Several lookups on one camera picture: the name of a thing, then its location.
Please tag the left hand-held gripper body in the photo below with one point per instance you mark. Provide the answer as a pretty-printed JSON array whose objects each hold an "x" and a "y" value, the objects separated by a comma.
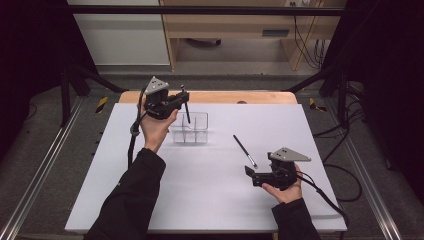
[{"x": 159, "y": 103}]

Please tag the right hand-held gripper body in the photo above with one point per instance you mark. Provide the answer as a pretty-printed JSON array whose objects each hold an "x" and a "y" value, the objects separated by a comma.
[{"x": 286, "y": 155}]

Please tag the black makeup brush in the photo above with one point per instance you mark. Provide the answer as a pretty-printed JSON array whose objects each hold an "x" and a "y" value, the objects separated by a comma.
[
  {"x": 245, "y": 151},
  {"x": 187, "y": 111}
]

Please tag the clear plastic organizer box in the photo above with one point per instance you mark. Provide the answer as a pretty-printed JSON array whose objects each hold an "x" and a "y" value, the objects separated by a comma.
[{"x": 196, "y": 130}]

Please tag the person's left hand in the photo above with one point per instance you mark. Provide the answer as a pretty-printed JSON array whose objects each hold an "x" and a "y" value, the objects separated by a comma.
[{"x": 155, "y": 131}]

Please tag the person's right hand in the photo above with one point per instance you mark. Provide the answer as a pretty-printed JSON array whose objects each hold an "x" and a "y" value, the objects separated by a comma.
[{"x": 288, "y": 196}]

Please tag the white table cover sheet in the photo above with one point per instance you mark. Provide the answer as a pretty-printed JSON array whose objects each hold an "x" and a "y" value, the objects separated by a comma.
[{"x": 206, "y": 200}]

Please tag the yellow black tape strip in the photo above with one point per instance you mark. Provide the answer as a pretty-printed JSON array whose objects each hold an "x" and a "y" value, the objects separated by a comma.
[
  {"x": 101, "y": 104},
  {"x": 313, "y": 105}
]

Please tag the black object under desk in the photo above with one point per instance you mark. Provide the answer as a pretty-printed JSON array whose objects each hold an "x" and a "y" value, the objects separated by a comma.
[{"x": 203, "y": 42}]

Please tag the white cabinet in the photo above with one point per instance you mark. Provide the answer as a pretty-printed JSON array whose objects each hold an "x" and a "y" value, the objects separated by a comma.
[{"x": 123, "y": 40}]

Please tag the black metal stand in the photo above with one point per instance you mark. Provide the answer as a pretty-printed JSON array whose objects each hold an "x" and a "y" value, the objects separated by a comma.
[
  {"x": 65, "y": 96},
  {"x": 341, "y": 96}
]

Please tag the wooden desk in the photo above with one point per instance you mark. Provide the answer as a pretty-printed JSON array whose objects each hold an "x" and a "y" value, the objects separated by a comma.
[{"x": 226, "y": 26}]

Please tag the dark curtain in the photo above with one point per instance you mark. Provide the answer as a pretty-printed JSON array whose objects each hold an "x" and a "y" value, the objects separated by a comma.
[
  {"x": 30, "y": 50},
  {"x": 393, "y": 66}
]

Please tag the white power strip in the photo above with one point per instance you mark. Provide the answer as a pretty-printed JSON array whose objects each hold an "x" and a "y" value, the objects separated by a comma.
[{"x": 298, "y": 3}]

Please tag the black horizontal frame bar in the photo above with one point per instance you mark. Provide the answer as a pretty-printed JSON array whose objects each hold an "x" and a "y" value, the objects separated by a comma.
[{"x": 200, "y": 10}]

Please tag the aluminium rail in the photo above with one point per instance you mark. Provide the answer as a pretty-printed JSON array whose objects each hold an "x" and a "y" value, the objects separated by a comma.
[
  {"x": 370, "y": 186},
  {"x": 33, "y": 186}
]

